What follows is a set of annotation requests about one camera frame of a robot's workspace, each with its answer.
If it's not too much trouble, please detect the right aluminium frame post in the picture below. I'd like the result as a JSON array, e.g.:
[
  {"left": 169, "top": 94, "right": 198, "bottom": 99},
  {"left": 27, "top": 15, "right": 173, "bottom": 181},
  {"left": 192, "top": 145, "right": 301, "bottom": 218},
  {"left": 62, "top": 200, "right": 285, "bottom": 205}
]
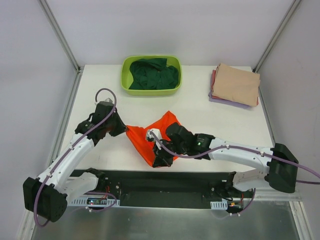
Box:
[{"left": 252, "top": 0, "right": 303, "bottom": 73}]

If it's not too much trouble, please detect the dark green t shirt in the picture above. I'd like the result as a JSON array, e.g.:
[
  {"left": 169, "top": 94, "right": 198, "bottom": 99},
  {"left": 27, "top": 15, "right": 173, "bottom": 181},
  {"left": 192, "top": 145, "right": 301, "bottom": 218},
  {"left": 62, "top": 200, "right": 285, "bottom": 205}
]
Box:
[{"left": 129, "top": 58, "right": 179, "bottom": 91}]

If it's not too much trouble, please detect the left white cable duct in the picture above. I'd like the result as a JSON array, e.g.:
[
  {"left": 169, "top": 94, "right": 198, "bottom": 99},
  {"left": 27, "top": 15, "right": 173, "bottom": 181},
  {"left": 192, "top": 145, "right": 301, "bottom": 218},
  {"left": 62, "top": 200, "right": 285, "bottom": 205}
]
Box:
[{"left": 68, "top": 196, "right": 120, "bottom": 208}]

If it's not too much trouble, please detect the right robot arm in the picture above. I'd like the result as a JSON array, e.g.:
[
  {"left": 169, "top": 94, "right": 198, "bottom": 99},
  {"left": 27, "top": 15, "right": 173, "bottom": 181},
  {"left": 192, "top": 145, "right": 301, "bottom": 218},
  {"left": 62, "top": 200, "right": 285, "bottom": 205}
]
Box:
[{"left": 146, "top": 122, "right": 299, "bottom": 198}]

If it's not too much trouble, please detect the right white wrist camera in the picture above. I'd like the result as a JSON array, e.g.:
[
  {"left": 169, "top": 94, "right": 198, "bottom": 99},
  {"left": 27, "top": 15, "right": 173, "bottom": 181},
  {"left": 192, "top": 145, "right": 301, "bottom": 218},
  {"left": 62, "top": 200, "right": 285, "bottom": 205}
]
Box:
[{"left": 145, "top": 128, "right": 162, "bottom": 142}]

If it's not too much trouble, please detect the orange t shirt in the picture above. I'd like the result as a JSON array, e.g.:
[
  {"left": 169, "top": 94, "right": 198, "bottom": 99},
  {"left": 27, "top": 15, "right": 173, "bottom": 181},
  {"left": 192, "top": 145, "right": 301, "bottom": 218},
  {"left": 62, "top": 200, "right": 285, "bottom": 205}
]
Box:
[{"left": 126, "top": 111, "right": 180, "bottom": 168}]

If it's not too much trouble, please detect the aluminium frame post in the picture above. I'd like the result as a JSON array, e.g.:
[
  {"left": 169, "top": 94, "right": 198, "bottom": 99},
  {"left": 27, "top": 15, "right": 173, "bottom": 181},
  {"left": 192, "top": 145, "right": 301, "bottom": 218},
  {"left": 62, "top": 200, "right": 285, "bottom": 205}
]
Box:
[
  {"left": 252, "top": 0, "right": 303, "bottom": 73},
  {"left": 37, "top": 0, "right": 81, "bottom": 73}
]

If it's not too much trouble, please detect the white cable duct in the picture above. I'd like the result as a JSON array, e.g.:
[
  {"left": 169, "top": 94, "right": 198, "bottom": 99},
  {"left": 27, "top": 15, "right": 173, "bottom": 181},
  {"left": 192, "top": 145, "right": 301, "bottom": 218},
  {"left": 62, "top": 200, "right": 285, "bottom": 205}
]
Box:
[
  {"left": 68, "top": 196, "right": 120, "bottom": 208},
  {"left": 210, "top": 200, "right": 228, "bottom": 211}
]

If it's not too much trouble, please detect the green plastic bin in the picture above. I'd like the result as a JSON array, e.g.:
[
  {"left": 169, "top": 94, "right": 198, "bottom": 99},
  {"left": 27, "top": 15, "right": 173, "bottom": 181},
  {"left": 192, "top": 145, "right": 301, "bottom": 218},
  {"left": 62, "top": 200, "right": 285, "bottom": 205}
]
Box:
[{"left": 121, "top": 55, "right": 182, "bottom": 97}]

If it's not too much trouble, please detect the right white cable duct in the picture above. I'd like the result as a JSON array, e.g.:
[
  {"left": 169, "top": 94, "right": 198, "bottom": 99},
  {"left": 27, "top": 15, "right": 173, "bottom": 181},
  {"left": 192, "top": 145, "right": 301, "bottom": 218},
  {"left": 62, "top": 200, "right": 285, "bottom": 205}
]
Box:
[{"left": 210, "top": 200, "right": 228, "bottom": 211}]

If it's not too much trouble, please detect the left aluminium frame post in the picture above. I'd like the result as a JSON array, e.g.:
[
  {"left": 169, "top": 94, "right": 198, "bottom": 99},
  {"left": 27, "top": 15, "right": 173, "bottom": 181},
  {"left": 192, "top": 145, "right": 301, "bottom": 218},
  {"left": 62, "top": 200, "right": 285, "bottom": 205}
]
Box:
[{"left": 37, "top": 0, "right": 81, "bottom": 73}]

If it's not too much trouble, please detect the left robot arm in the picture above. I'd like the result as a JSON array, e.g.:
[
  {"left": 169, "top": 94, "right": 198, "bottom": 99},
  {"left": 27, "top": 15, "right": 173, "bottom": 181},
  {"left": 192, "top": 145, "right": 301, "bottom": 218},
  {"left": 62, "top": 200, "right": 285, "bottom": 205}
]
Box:
[{"left": 22, "top": 101, "right": 128, "bottom": 222}]

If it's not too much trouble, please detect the beige folded t shirt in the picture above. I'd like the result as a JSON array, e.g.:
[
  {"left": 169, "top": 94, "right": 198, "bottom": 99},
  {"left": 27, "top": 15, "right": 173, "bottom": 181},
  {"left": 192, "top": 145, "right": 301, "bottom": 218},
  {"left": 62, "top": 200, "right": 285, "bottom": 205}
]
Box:
[{"left": 212, "top": 63, "right": 261, "bottom": 107}]

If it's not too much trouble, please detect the front aluminium rail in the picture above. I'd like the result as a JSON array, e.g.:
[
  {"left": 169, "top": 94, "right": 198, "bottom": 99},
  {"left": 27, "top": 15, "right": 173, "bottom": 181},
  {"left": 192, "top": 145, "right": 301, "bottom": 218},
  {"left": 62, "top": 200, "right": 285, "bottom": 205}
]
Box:
[{"left": 254, "top": 189, "right": 302, "bottom": 202}]

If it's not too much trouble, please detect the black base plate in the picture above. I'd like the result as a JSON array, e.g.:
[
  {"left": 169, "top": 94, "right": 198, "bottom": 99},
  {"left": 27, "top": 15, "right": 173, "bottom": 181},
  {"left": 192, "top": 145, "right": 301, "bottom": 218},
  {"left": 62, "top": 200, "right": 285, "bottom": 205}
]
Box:
[{"left": 87, "top": 170, "right": 253, "bottom": 209}]

